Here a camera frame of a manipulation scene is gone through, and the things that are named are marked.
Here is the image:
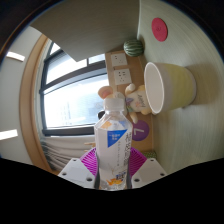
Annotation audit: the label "yellow and white mug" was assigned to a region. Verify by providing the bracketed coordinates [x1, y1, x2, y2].
[143, 61, 198, 116]

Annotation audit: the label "ceiling lights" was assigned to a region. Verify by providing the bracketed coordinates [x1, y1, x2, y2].
[0, 50, 26, 141]

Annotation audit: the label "round green cactus ornament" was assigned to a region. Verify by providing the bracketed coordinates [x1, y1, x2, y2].
[123, 38, 145, 58]

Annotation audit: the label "flat round red coaster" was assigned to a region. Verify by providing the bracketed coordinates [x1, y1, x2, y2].
[151, 17, 169, 43]

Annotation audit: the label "clear plastic water bottle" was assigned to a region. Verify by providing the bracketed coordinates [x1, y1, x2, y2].
[93, 98, 134, 192]

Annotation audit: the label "dark-framed window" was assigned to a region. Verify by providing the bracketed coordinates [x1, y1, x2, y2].
[39, 41, 111, 137]

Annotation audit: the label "purple round number sign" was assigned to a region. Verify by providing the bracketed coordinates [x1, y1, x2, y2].
[131, 119, 151, 142]

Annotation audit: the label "grey-green desk partition panel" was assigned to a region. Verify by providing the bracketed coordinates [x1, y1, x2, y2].
[29, 0, 141, 63]

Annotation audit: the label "grey pleated curtain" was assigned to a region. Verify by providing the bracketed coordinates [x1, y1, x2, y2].
[39, 134, 98, 173]

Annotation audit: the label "white wall socket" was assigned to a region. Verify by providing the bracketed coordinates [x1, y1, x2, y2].
[110, 52, 128, 68]
[113, 68, 132, 86]

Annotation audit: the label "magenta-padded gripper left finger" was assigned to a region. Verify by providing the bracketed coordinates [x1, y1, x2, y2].
[57, 147, 99, 190]

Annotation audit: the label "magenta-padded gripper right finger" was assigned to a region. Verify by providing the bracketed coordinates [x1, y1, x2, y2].
[128, 147, 168, 190]

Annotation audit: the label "beige mouse plush toy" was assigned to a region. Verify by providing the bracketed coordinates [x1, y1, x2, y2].
[97, 83, 153, 124]

